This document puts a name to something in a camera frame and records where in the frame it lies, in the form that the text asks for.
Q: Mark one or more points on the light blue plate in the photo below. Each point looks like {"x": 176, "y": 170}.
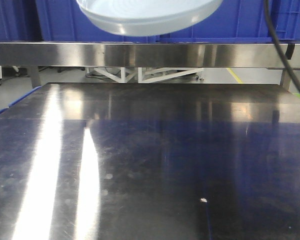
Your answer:
{"x": 141, "y": 18}

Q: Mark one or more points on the blue plastic crate middle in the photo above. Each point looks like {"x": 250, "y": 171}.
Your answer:
{"x": 235, "y": 21}

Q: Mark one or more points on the blue plastic crate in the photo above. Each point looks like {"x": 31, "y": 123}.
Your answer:
{"x": 63, "y": 21}
{"x": 235, "y": 21}
{"x": 285, "y": 16}

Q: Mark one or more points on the blue plastic crate left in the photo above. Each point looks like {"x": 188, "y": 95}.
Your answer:
{"x": 63, "y": 21}

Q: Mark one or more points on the black tape strip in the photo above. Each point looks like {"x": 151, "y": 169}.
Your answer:
{"x": 290, "y": 51}

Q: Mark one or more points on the blue plastic crate right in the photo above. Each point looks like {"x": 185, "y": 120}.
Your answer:
{"x": 285, "y": 16}

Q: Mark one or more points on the white metal frame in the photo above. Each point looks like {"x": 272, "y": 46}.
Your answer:
{"x": 144, "y": 75}

